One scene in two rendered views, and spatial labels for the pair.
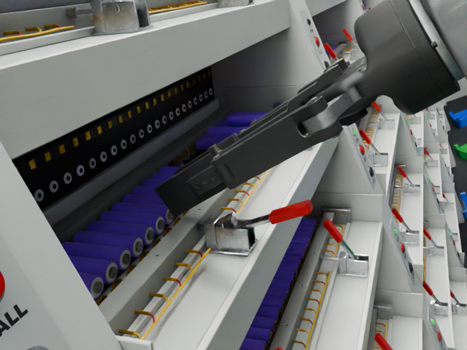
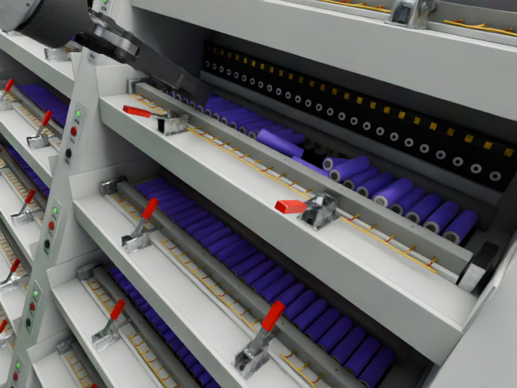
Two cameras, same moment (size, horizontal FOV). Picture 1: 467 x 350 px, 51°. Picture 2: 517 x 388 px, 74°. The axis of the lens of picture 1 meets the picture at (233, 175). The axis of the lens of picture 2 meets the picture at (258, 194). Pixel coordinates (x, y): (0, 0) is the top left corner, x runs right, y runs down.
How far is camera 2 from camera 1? 0.76 m
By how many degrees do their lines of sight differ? 93
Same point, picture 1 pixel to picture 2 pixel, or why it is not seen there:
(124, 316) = (144, 92)
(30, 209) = (116, 15)
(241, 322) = (134, 135)
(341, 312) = (202, 309)
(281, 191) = (218, 165)
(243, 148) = not seen: hidden behind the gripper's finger
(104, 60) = not seen: outside the picture
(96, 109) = (161, 9)
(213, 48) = (259, 30)
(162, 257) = (166, 98)
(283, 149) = not seen: hidden behind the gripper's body
